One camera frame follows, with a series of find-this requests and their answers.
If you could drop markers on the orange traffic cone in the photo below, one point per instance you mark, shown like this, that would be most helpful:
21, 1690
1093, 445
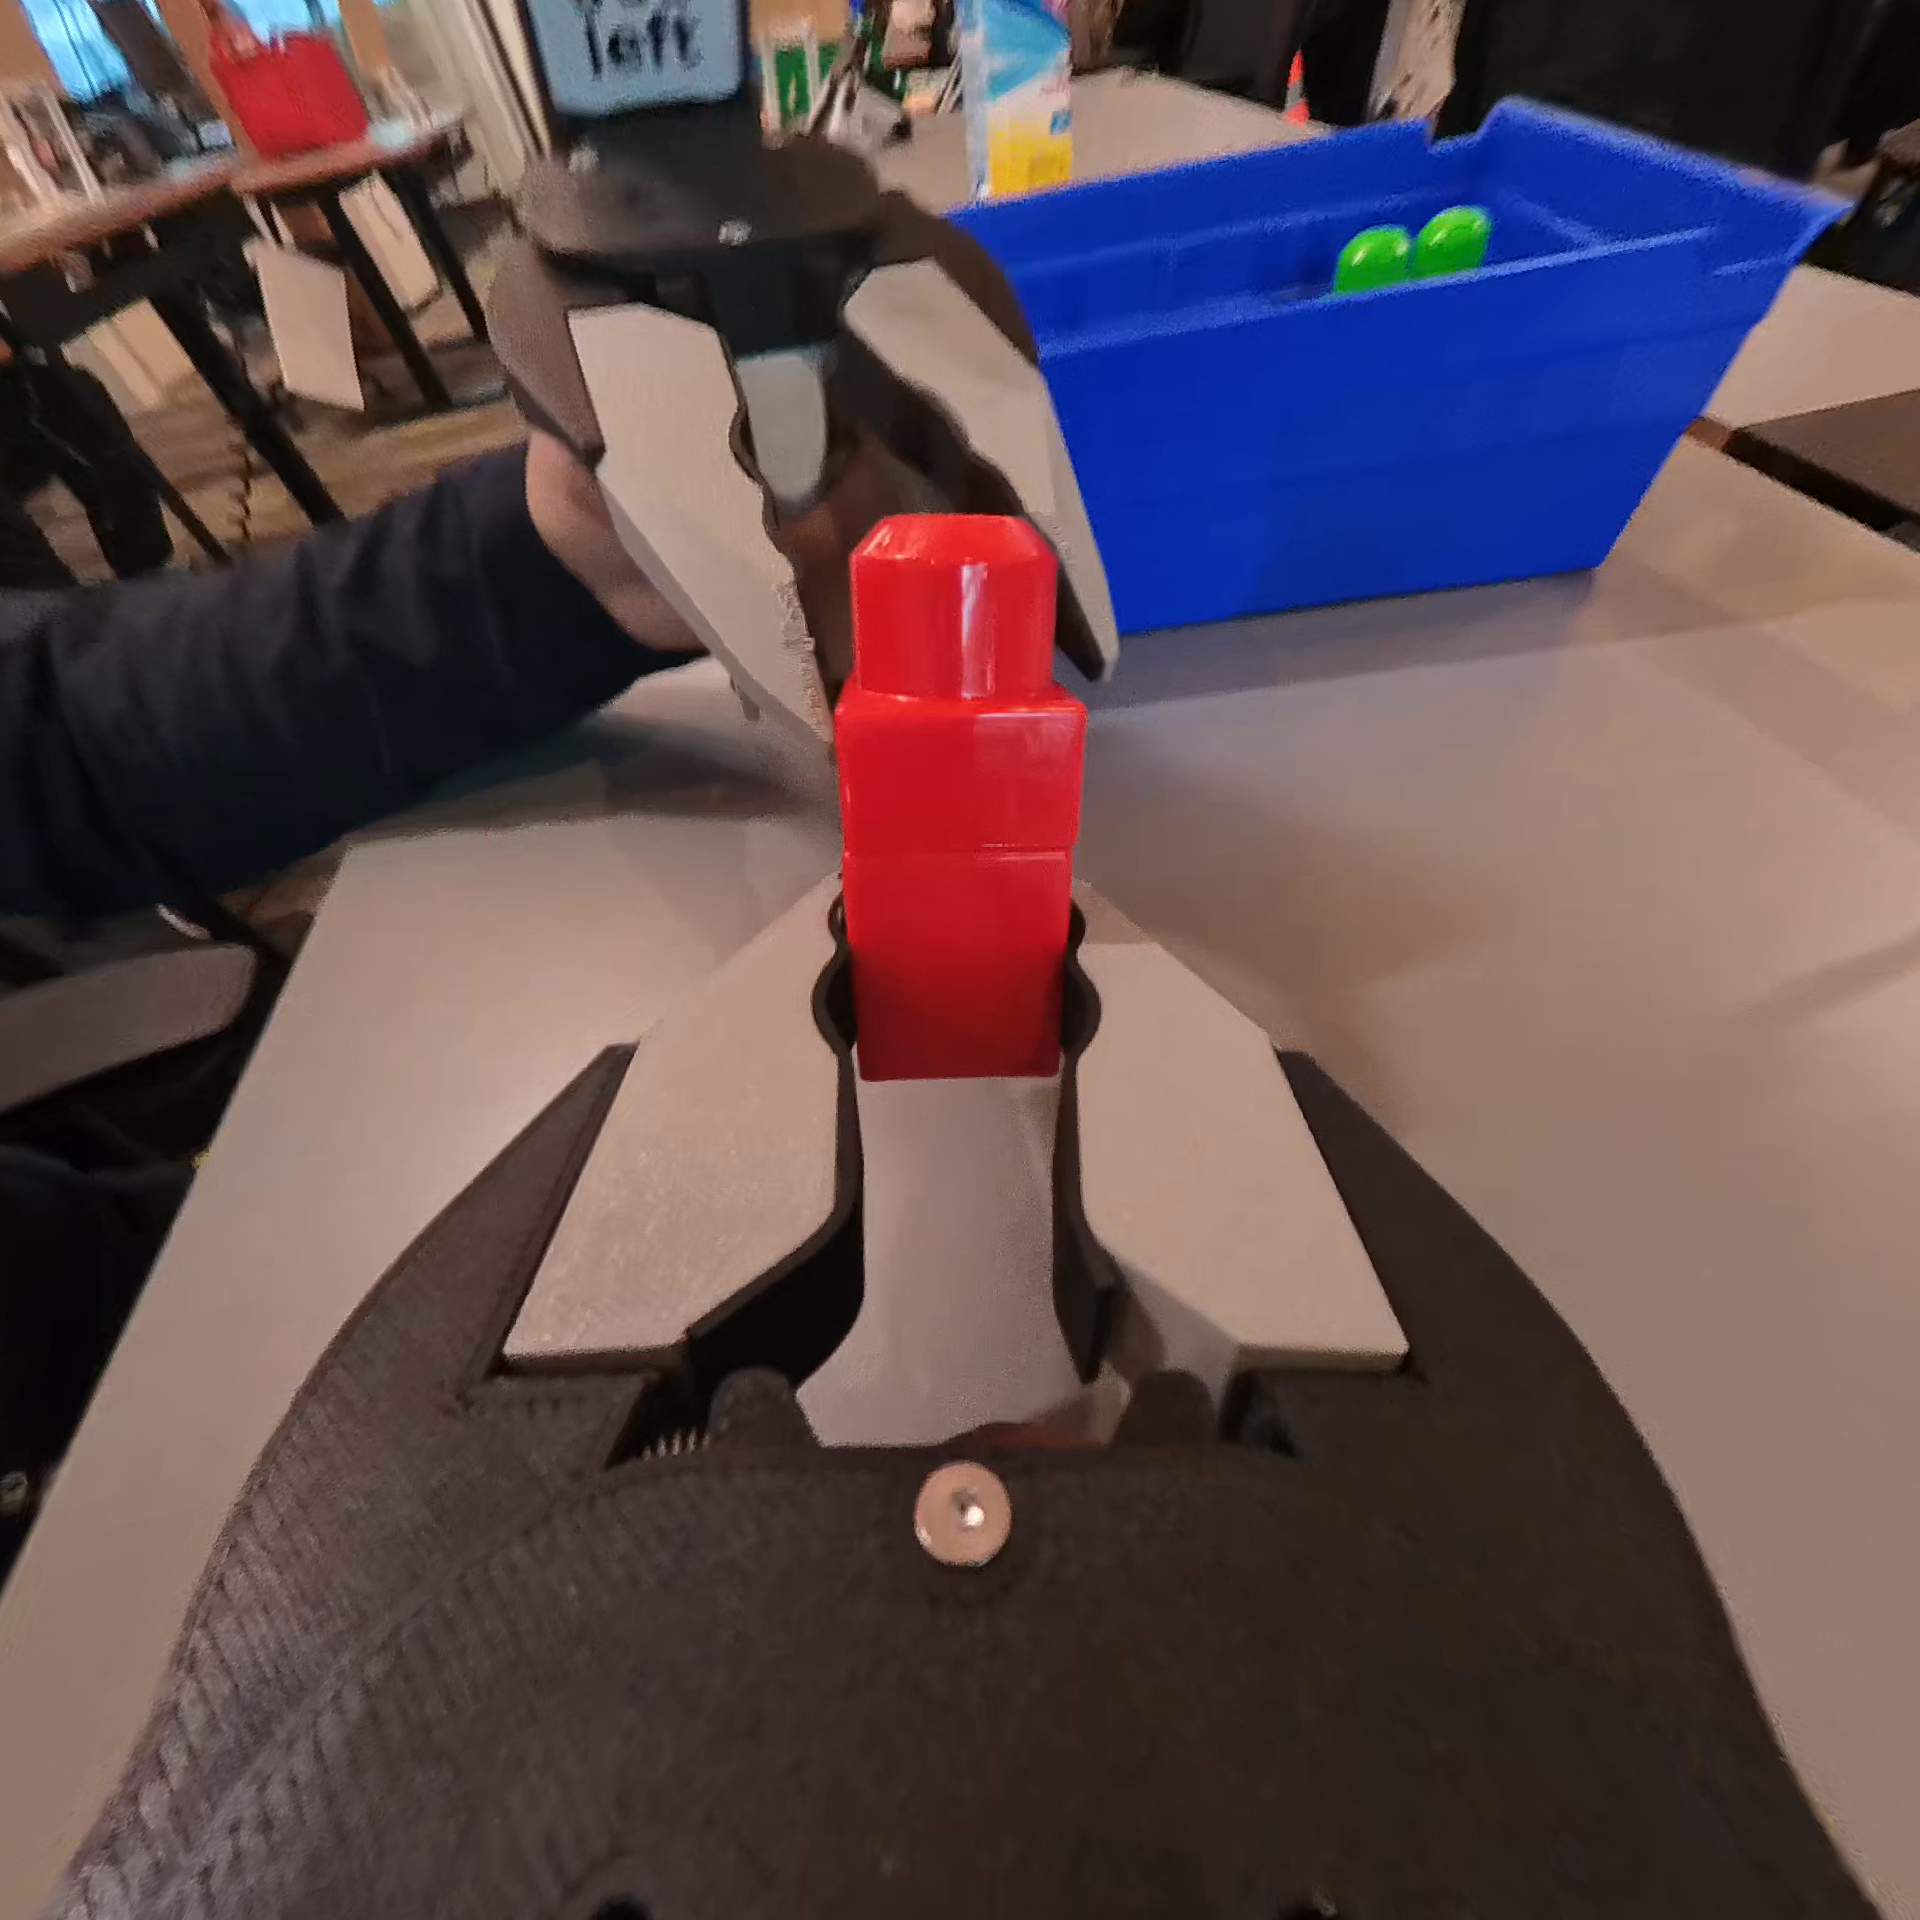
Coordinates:
1292, 89

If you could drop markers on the red container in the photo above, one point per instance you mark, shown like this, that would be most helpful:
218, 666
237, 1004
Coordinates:
284, 89

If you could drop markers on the black desk plate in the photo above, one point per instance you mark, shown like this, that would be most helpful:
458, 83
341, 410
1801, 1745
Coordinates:
1845, 450

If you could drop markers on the blue plastic bin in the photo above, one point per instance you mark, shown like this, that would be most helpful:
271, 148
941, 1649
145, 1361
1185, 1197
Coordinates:
1348, 450

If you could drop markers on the person's dark clothing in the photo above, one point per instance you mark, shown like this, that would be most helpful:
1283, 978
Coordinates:
76, 1276

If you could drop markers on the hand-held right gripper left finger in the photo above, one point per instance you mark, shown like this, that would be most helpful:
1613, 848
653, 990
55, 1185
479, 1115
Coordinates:
691, 1200

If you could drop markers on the red single-stud block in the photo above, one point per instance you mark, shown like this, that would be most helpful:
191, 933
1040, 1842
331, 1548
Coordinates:
961, 960

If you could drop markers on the red two-stud block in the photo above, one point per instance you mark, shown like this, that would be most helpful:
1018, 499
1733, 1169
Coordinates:
961, 749

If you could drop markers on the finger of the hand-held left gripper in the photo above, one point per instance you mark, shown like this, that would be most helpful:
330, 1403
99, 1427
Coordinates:
675, 480
991, 420

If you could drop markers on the small green sign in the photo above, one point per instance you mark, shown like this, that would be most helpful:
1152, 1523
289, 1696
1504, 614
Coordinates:
795, 83

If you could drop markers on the grey chair armrest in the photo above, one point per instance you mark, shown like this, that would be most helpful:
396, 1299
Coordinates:
120, 1019

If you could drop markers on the person's left hand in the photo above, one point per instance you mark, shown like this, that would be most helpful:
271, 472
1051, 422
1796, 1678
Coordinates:
592, 555

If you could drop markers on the green two-stud block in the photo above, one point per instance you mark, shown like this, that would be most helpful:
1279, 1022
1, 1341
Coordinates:
1411, 246

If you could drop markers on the wooden background table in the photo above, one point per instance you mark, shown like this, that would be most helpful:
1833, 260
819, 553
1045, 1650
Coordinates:
148, 211

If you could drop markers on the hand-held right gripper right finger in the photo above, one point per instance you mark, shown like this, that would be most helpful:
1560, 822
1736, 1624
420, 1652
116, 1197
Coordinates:
1231, 1200

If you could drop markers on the person's left forearm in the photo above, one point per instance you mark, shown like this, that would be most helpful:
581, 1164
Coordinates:
299, 675

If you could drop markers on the blue white wipes canister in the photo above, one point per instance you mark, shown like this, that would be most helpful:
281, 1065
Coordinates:
1020, 106

